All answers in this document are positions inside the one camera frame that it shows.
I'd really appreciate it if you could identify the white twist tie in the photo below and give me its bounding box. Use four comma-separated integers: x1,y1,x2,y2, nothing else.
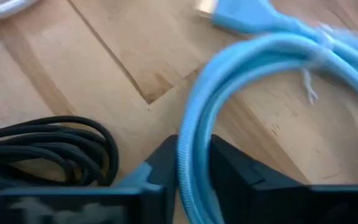
300,23,335,105

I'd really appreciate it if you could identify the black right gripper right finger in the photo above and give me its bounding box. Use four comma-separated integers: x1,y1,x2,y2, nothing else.
209,134,358,224

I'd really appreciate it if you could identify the black USB cable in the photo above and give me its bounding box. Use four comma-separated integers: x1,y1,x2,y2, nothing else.
0,115,120,197

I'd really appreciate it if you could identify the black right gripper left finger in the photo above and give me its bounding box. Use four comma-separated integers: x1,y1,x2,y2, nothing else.
0,134,180,224

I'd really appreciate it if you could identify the blue USB cable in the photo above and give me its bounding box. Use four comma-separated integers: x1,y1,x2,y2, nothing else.
177,0,358,224

